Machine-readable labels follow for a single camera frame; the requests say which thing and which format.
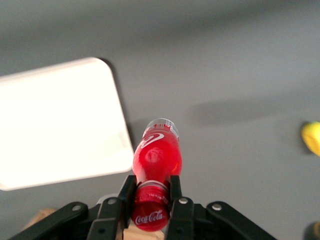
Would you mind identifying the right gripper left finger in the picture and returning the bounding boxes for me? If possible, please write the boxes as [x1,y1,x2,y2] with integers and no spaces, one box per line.
[9,174,138,240]

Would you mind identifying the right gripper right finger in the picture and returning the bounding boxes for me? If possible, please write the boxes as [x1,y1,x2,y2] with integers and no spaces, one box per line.
[164,174,276,240]

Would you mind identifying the red coke bottle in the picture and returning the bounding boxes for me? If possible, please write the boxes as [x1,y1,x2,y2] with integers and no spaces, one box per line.
[131,117,185,233]

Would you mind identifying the beige rectangular tray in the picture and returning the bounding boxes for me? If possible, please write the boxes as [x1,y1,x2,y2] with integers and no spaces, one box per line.
[0,56,136,192]

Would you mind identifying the yellow lemon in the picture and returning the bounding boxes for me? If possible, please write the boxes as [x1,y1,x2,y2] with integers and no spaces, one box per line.
[301,120,320,157]

